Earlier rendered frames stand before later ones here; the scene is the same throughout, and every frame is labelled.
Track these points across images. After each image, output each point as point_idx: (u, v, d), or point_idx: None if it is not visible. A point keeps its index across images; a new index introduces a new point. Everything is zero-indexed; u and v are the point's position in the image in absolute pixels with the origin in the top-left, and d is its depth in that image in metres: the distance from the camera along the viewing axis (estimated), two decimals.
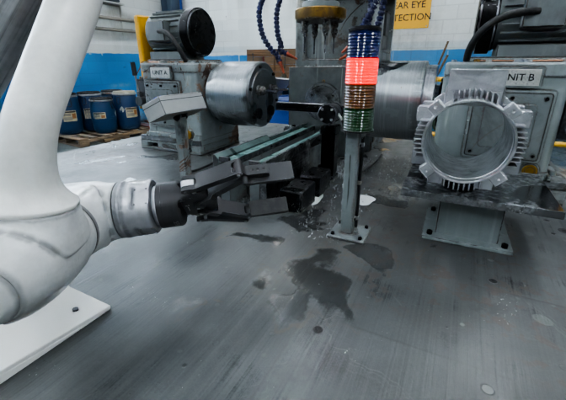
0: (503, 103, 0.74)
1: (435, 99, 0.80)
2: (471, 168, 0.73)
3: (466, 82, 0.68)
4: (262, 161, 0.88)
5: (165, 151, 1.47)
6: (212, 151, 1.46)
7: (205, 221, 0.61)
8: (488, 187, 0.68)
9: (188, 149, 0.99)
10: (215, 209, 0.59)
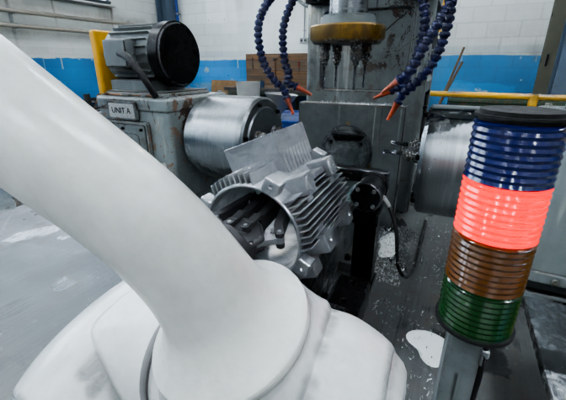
0: (316, 157, 0.61)
1: None
2: None
3: (243, 159, 0.56)
4: None
5: None
6: None
7: (281, 226, 0.45)
8: (311, 274, 0.52)
9: None
10: (259, 222, 0.48)
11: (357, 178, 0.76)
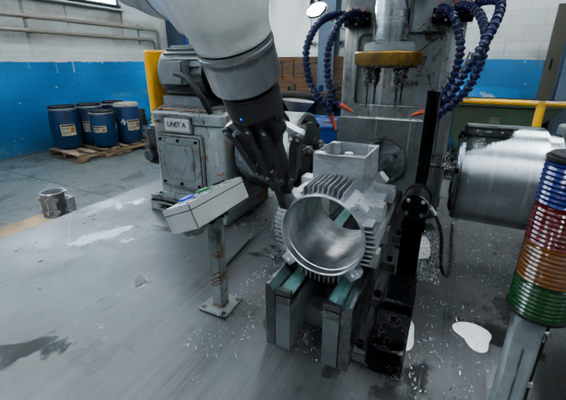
0: (379, 180, 0.71)
1: None
2: (344, 251, 0.69)
3: (328, 168, 0.64)
4: (339, 295, 0.60)
5: None
6: (240, 216, 1.18)
7: (303, 134, 0.47)
8: None
9: (224, 257, 0.72)
10: None
11: (419, 173, 0.80)
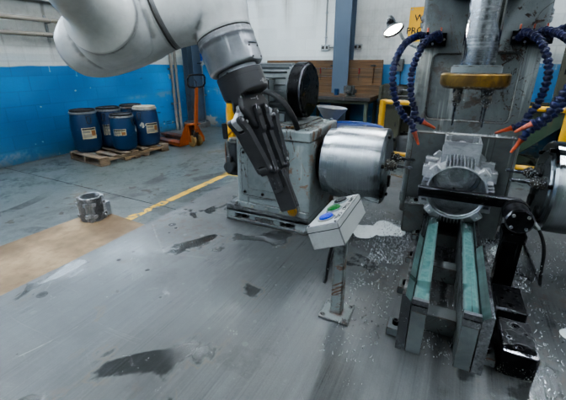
0: (481, 160, 1.07)
1: (434, 155, 1.12)
2: (459, 206, 1.05)
3: (455, 150, 1.00)
4: (470, 305, 0.66)
5: (258, 225, 1.25)
6: None
7: (245, 125, 0.50)
8: (470, 221, 1.00)
9: (345, 269, 0.77)
10: (257, 129, 0.54)
11: (492, 203, 0.91)
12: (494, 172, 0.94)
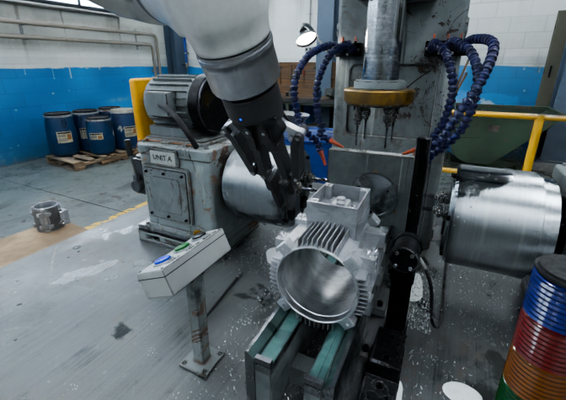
0: (371, 223, 0.72)
1: None
2: (338, 294, 0.71)
3: (322, 216, 0.66)
4: (321, 364, 0.57)
5: (168, 248, 1.17)
6: None
7: (304, 133, 0.47)
8: None
9: (205, 313, 0.69)
10: (279, 139, 0.49)
11: (409, 220, 0.77)
12: (371, 255, 0.60)
